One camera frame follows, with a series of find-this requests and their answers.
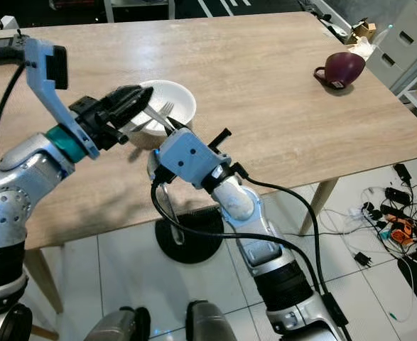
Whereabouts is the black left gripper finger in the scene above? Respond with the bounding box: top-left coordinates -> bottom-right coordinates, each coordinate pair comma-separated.
112,98 -> 145,136
104,84 -> 146,109

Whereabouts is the white bowl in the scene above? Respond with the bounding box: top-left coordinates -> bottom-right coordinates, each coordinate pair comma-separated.
126,80 -> 197,150

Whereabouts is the silver fork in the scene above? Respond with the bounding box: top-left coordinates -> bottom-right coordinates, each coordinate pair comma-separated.
141,101 -> 179,134

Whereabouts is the light wooden table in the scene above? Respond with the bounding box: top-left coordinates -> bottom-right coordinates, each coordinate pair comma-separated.
0,11 -> 417,315

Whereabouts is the black round base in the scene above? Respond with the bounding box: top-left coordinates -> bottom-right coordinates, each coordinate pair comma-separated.
151,210 -> 224,265

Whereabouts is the small white box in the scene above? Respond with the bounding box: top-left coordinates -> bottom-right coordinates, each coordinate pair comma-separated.
1,16 -> 21,31

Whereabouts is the purple mug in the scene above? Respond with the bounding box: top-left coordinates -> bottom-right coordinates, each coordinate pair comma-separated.
313,51 -> 367,90

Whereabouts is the grey robot right leg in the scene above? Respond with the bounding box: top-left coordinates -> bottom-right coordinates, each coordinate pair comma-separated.
185,300 -> 244,341

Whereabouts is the grey robot leg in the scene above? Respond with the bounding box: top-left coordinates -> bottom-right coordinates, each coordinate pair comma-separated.
87,307 -> 156,341
185,300 -> 244,341

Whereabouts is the grey robot left leg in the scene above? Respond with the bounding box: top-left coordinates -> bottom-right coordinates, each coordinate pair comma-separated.
87,307 -> 156,341

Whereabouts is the small wooden toy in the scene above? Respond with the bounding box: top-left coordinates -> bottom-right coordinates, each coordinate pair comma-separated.
350,20 -> 377,43

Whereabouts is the black plug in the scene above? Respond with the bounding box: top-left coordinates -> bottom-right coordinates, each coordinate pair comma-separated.
354,252 -> 372,269

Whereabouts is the black power adapter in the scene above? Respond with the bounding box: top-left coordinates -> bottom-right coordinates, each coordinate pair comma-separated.
386,186 -> 408,204
394,163 -> 412,183

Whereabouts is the orange black device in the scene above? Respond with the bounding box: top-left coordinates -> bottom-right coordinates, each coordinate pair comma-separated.
382,219 -> 415,244

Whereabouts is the white drawer cabinet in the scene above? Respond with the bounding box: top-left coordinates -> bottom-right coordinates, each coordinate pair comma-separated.
375,0 -> 417,125

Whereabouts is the light grey right wrist camera mount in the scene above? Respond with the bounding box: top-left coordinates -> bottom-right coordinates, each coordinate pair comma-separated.
157,128 -> 227,189

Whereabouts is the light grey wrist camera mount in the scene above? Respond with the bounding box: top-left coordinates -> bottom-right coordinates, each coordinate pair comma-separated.
23,37 -> 101,158
157,128 -> 227,189

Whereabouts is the light grey left wrist camera mount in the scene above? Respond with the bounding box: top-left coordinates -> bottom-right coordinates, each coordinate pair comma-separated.
23,37 -> 101,158

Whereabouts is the white metal frame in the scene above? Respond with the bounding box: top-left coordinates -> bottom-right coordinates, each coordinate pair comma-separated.
103,0 -> 175,22

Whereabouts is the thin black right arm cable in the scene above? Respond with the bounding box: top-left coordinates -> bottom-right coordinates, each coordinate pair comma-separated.
233,167 -> 354,341

